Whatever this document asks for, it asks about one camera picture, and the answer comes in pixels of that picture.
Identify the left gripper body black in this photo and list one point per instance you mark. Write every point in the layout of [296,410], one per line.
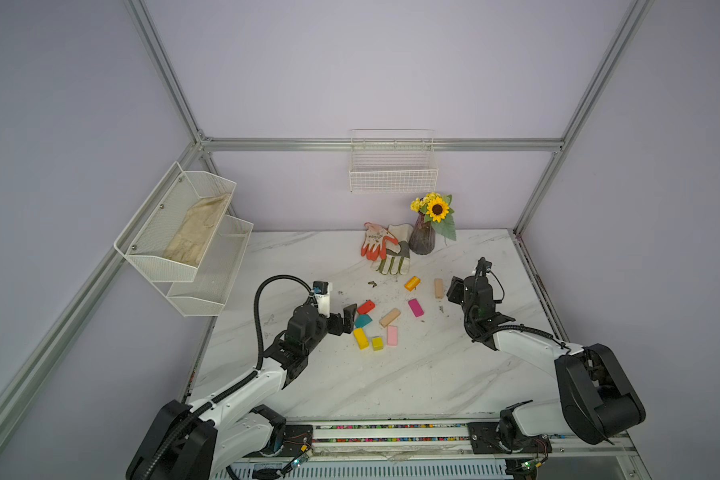
[324,325]

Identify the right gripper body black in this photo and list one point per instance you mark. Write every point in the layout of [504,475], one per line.
[466,310]

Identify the natural wood block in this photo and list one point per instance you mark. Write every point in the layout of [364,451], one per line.
[389,318]
[439,290]

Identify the magenta block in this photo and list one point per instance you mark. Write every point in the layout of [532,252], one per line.
[416,308]

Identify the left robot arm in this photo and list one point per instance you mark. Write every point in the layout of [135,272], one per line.
[198,440]

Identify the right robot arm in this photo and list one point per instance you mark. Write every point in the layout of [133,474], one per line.
[596,400]

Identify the teal block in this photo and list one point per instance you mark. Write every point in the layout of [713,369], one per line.
[362,321]

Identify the red block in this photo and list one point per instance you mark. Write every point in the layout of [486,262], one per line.
[366,307]

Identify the yellow long block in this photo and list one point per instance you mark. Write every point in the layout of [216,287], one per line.
[361,338]

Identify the orange supermarket block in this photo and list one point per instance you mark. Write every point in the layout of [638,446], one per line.
[412,284]

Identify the pink block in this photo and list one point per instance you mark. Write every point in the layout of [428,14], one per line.
[392,335]

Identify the yellow small cube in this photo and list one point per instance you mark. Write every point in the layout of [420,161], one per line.
[377,343]

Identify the dark ribbed glass vase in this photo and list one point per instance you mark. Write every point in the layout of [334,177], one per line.
[423,237]

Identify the green white work glove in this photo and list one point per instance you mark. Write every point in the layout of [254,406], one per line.
[397,261]

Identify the orange white work glove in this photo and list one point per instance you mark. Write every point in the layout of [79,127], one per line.
[378,242]

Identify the yellow sunflower bouquet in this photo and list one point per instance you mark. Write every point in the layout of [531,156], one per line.
[435,214]

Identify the beige cloth in shelf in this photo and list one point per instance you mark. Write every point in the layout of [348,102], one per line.
[195,232]

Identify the white two-tier mesh shelf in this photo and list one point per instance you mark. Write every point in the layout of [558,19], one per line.
[201,291]

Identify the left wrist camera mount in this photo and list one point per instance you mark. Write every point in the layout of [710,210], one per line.
[321,293]

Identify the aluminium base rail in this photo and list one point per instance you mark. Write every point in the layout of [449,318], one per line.
[437,449]

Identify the white wire wall basket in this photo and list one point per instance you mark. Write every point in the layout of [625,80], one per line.
[387,161]

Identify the aluminium cage frame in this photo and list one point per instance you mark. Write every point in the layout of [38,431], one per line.
[29,381]

